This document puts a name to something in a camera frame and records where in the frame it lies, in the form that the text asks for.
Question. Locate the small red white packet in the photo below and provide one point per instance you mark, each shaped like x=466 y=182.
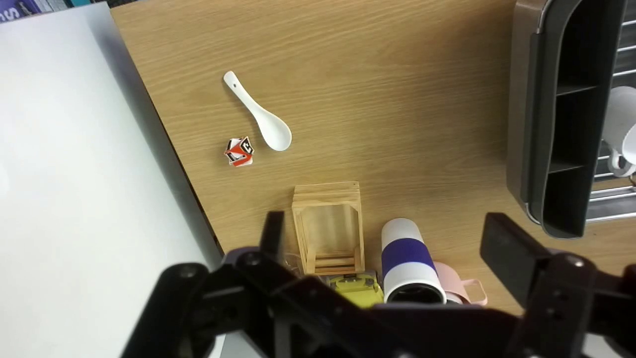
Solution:
x=239 y=152

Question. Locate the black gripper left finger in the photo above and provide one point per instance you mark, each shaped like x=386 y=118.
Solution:
x=273 y=235

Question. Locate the white ceramic spoon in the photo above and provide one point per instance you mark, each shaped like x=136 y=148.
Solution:
x=273 y=130

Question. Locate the white blue tumbler cup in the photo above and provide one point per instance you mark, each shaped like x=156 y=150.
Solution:
x=408 y=271

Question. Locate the white ceramic mug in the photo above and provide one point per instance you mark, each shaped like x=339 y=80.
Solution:
x=619 y=130

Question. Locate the small wooden crate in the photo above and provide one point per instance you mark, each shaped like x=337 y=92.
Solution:
x=329 y=227

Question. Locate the steel dish rack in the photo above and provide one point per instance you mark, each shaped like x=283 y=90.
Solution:
x=565 y=58

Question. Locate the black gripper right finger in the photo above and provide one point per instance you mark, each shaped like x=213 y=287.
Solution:
x=514 y=255

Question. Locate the pink plant pot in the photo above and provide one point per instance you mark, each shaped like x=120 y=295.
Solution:
x=460 y=291

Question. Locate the yellow toy vehicle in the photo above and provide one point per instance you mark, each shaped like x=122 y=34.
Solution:
x=360 y=289

